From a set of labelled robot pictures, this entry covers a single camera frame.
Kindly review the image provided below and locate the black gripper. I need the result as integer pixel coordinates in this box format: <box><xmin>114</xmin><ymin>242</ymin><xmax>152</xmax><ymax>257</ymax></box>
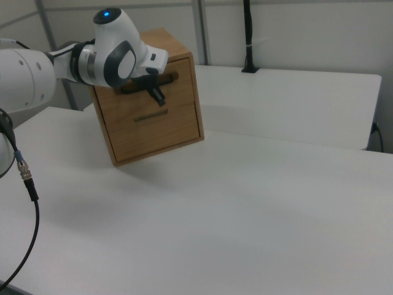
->
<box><xmin>130</xmin><ymin>73</ymin><xmax>168</xmax><ymax>109</ymax></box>

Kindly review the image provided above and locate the white side table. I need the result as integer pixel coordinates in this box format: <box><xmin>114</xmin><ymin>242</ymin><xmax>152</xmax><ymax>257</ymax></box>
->
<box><xmin>82</xmin><ymin>64</ymin><xmax>383</xmax><ymax>151</ymax></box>

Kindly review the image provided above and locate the black pole with clamp base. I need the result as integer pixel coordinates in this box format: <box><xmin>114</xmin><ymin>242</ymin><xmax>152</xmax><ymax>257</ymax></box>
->
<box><xmin>241</xmin><ymin>0</ymin><xmax>260</xmax><ymax>74</ymax></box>

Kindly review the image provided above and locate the black cable with metal connector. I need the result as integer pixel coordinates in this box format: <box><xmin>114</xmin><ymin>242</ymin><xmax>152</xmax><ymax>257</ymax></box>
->
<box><xmin>0</xmin><ymin>107</ymin><xmax>41</xmax><ymax>288</ymax></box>

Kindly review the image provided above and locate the white cable tie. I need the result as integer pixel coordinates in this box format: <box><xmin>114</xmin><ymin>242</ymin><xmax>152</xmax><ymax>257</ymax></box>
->
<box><xmin>245</xmin><ymin>36</ymin><xmax>270</xmax><ymax>49</ymax></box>

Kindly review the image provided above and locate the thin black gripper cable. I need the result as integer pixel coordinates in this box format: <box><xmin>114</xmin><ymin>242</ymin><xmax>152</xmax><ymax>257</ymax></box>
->
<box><xmin>47</xmin><ymin>39</ymin><xmax>96</xmax><ymax>59</ymax></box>

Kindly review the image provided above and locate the wooden drawer with black handle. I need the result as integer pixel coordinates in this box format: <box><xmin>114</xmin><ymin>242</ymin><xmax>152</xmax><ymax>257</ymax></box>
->
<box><xmin>91</xmin><ymin>57</ymin><xmax>198</xmax><ymax>123</ymax></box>

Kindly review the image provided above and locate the wooden drawer with slot grip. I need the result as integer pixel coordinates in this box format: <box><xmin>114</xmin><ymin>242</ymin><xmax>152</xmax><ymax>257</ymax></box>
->
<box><xmin>103</xmin><ymin>100</ymin><xmax>203</xmax><ymax>163</ymax></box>

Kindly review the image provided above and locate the wooden two-drawer cabinet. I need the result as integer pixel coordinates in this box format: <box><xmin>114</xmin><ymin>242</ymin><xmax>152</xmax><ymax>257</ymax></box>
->
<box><xmin>87</xmin><ymin>26</ymin><xmax>206</xmax><ymax>168</ymax></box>

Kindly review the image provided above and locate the black cable at table side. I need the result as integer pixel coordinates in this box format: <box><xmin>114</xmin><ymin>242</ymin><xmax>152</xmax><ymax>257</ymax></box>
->
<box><xmin>370</xmin><ymin>122</ymin><xmax>385</xmax><ymax>152</ymax></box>

